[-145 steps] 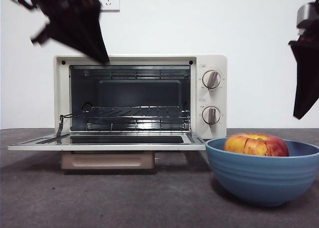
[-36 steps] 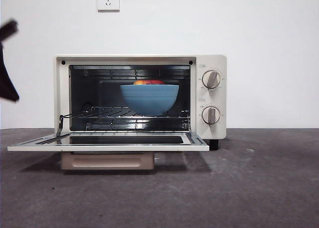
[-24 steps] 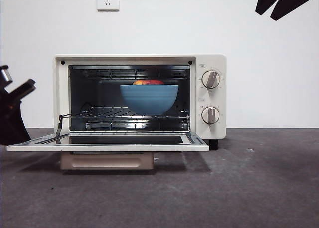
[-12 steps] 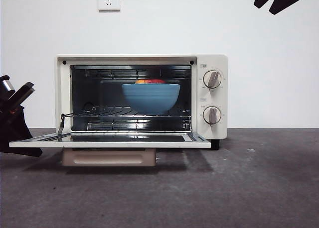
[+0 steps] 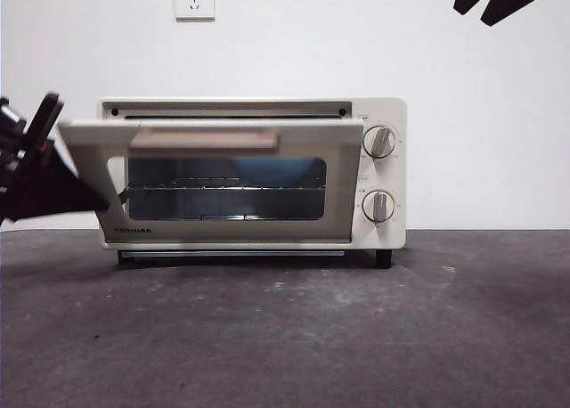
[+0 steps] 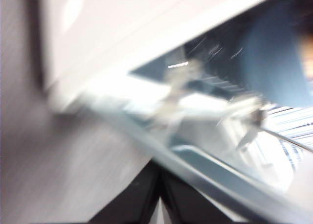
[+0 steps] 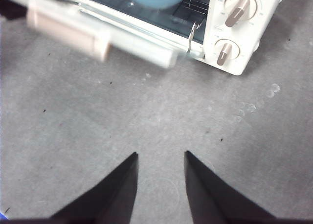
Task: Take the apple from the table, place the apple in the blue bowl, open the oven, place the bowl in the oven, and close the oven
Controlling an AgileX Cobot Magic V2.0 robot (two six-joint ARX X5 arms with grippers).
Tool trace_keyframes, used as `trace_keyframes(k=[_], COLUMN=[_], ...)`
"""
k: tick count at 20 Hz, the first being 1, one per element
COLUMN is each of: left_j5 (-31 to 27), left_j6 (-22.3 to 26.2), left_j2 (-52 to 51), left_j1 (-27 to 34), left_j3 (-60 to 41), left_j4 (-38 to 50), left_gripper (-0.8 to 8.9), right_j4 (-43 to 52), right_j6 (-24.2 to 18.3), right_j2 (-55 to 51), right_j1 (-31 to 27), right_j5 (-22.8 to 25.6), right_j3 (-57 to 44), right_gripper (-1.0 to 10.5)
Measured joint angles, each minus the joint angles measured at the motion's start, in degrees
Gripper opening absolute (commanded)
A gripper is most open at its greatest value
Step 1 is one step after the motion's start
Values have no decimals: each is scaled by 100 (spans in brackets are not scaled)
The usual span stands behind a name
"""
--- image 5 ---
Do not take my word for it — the cream glass oven door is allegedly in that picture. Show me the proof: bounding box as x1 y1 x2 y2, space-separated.
56 117 367 244

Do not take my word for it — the blue ribbed bowl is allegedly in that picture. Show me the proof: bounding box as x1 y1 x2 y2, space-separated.
231 157 315 189

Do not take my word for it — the cream oven control knob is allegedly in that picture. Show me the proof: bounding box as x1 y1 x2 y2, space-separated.
361 189 395 224
361 125 397 159

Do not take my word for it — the cream Toshiba toaster oven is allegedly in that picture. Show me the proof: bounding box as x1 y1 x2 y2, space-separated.
97 96 407 267

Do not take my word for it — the metal wire oven rack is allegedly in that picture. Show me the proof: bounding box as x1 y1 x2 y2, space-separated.
118 184 326 193

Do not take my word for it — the white wall power socket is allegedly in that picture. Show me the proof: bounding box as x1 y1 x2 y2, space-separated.
174 0 216 22

